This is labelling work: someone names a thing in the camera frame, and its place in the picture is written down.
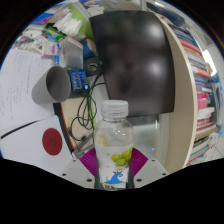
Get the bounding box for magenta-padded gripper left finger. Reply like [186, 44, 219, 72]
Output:
[59, 147, 101, 190]

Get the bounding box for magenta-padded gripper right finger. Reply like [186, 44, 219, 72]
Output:
[127, 147, 169, 190]

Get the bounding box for clear plastic drink bottle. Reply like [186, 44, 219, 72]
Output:
[93, 99, 135, 192]

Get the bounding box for flat round red coaster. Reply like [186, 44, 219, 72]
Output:
[41, 127, 64, 157]

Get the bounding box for black desk mat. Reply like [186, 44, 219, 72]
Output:
[52, 101, 76, 156]

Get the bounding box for blue circuit board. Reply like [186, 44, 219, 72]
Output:
[68, 68, 90, 94]

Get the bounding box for grey cup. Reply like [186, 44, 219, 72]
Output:
[31, 65, 72, 105]

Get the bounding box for black computer monitor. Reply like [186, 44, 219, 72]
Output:
[82, 9, 176, 118]

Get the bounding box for printed white paper sheet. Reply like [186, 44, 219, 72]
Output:
[0, 48, 56, 131]

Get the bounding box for clear plastic box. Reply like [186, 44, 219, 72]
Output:
[59, 35, 84, 71]

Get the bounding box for ceiling light panels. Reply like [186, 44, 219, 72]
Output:
[202, 49, 216, 78]

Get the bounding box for white tissue stack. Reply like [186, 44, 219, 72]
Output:
[52, 12, 83, 37]

